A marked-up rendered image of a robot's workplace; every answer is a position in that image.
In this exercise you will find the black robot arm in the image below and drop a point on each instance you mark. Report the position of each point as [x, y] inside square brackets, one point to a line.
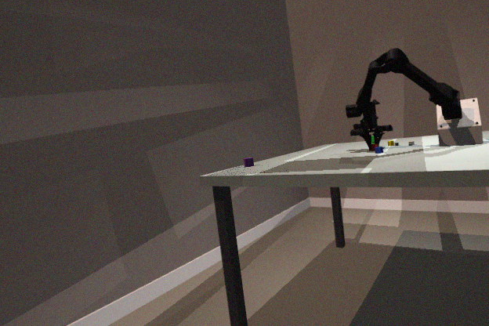
[397, 61]

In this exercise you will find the small purple cube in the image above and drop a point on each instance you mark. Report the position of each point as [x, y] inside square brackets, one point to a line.
[248, 162]

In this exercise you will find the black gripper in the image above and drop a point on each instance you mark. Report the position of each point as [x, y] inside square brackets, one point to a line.
[370, 122]

